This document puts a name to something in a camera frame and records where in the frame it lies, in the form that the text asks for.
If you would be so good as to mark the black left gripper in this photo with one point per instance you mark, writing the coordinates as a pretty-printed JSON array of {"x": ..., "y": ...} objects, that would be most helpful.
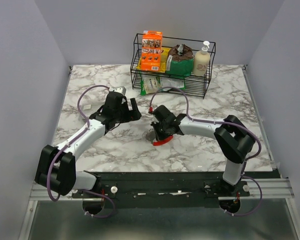
[{"x": 135, "y": 114}]

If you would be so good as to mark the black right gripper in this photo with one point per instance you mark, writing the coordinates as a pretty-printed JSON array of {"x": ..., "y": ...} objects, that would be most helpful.
[{"x": 158, "y": 136}]

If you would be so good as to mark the steel key organizer red handle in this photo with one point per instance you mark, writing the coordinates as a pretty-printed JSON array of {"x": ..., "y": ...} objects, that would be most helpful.
[{"x": 151, "y": 137}]

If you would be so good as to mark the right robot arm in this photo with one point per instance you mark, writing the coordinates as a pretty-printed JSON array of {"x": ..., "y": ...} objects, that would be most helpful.
[{"x": 234, "y": 139}]

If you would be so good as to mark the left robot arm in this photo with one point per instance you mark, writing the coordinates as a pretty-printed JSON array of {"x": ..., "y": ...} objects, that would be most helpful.
[{"x": 57, "y": 164}]

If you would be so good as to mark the green white snack bag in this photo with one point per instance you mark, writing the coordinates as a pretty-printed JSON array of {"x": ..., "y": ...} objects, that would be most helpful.
[{"x": 151, "y": 84}]

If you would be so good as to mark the silver glitter pouch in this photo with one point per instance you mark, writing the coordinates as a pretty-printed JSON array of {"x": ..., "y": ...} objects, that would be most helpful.
[{"x": 87, "y": 110}]

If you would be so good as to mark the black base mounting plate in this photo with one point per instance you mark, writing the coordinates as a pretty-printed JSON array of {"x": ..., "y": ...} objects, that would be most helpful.
[{"x": 167, "y": 189}]

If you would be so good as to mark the yellow snack bag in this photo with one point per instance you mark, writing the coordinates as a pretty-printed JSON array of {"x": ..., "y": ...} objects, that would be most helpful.
[{"x": 162, "y": 60}]

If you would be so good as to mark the green brown bag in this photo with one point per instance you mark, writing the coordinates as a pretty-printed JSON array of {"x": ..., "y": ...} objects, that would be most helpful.
[{"x": 180, "y": 61}]

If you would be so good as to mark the orange product box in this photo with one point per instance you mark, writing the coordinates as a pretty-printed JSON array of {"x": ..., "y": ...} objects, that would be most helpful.
[{"x": 151, "y": 39}]

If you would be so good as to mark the cream lotion pump bottle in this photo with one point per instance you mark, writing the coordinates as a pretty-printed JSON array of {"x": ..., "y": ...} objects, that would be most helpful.
[{"x": 201, "y": 60}]

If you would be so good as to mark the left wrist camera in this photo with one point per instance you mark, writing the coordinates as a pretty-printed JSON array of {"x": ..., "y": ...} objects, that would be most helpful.
[{"x": 120, "y": 89}]

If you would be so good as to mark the black wire shelf rack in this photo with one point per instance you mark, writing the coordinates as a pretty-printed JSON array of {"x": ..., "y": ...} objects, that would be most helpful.
[{"x": 192, "y": 85}]

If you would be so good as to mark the aluminium rail frame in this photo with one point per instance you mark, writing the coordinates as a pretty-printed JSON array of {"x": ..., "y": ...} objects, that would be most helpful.
[{"x": 125, "y": 149}]

